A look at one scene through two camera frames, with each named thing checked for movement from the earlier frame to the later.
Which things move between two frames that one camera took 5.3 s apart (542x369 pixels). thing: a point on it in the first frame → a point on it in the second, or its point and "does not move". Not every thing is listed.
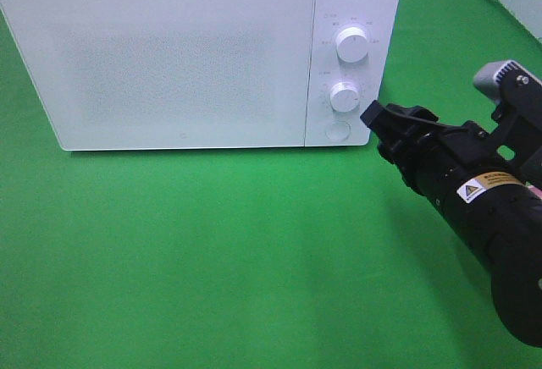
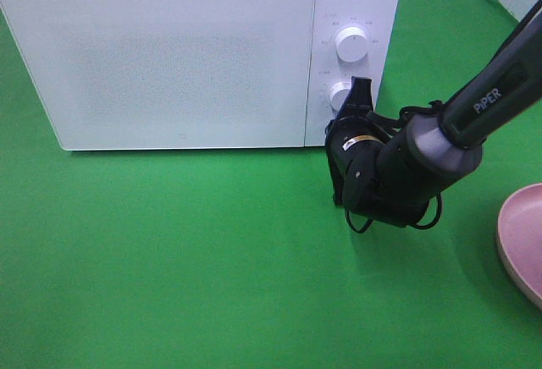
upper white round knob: x=352 y=44 does not move
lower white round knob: x=344 y=96 does not move
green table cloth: x=257 y=257 does not move
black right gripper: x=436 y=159 → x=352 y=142
